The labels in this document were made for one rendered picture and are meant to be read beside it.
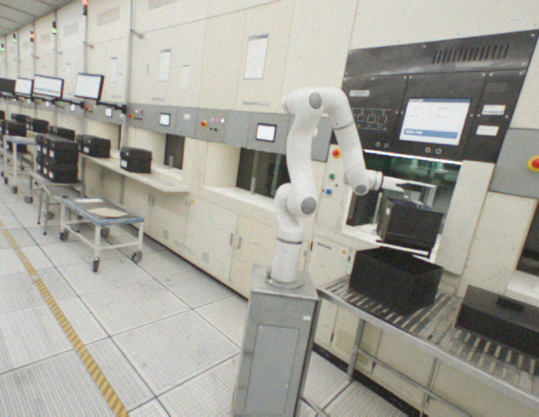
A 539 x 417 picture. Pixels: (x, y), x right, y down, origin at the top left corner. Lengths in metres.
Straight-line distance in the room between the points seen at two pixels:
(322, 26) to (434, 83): 0.83
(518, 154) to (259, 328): 1.33
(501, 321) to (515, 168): 0.67
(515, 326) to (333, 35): 1.77
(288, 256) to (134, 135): 3.30
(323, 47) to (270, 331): 1.72
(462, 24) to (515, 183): 0.78
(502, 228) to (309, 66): 1.45
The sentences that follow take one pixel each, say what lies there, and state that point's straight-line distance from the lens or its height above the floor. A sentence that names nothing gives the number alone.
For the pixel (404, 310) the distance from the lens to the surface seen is 1.38.
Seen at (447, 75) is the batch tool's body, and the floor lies 1.79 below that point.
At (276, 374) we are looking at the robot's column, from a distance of 1.50.
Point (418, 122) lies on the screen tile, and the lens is 1.84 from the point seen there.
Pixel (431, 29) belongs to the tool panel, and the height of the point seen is 2.01.
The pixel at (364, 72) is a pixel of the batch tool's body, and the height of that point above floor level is 1.82.
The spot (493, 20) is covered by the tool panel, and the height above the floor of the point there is 2.01.
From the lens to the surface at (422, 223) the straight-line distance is 1.46.
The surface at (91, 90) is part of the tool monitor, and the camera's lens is 4.15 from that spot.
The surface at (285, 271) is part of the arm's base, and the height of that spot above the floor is 0.82.
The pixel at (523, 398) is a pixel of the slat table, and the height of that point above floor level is 0.75.
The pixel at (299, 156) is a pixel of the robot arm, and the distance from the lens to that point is 1.23.
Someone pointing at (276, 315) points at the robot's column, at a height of 0.66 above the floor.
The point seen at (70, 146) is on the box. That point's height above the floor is 0.93.
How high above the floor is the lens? 1.33
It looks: 12 degrees down
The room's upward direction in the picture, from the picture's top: 9 degrees clockwise
